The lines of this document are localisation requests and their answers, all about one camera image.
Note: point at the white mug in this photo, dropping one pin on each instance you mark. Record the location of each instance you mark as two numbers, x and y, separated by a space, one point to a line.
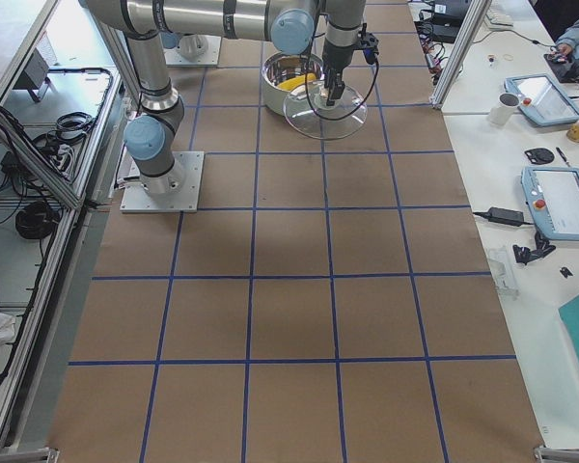
501 112

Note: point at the glass pot lid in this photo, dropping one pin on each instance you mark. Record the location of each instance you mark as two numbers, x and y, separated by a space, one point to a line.
308 113

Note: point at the clear plastic box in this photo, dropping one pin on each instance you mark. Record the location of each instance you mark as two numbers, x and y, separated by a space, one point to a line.
501 270

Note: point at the near teach pendant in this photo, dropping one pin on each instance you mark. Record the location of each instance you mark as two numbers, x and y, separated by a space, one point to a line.
552 195

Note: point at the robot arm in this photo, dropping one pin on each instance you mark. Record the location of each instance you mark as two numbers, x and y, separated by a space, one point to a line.
320 36
188 46

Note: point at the far teach pendant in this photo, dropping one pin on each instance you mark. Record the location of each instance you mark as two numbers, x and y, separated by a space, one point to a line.
543 100

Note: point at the yellow corn cob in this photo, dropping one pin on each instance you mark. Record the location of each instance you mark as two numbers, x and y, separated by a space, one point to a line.
294 82

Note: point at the teach pendant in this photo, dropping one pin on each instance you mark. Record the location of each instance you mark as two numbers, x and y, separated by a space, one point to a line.
552 195
543 100

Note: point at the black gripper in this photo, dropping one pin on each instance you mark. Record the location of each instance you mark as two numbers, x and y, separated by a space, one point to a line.
338 58

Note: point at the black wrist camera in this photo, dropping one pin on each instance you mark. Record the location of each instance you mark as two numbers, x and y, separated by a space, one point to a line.
368 45

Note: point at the pale green electric pot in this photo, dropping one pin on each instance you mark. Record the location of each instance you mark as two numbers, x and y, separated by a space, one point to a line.
279 67

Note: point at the aluminium frame post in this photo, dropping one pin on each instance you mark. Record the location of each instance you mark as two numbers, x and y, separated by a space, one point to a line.
468 30

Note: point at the black power adapter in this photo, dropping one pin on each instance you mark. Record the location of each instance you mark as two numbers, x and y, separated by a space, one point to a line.
505 216

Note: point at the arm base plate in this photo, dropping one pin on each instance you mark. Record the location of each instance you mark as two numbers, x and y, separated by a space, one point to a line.
209 59
176 191

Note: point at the black round disc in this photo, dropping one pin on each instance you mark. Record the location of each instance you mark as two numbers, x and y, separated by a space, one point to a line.
539 156

